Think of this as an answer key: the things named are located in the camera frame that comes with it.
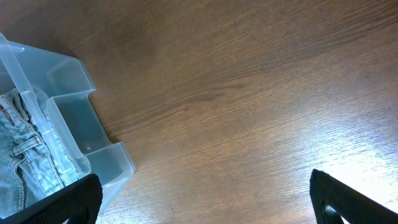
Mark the clear plastic storage container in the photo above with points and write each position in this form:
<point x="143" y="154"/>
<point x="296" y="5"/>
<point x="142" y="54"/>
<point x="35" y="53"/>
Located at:
<point x="68" y="85"/>

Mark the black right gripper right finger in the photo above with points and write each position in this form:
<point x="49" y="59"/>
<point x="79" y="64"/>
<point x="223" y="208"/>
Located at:
<point x="335" y="202"/>

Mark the light blue jeans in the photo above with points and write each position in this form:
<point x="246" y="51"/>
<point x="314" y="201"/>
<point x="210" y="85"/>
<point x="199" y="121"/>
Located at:
<point x="30" y="170"/>

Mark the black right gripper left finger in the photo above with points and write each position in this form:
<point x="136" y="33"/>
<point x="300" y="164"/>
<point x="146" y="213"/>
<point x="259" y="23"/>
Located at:
<point x="77" y="203"/>

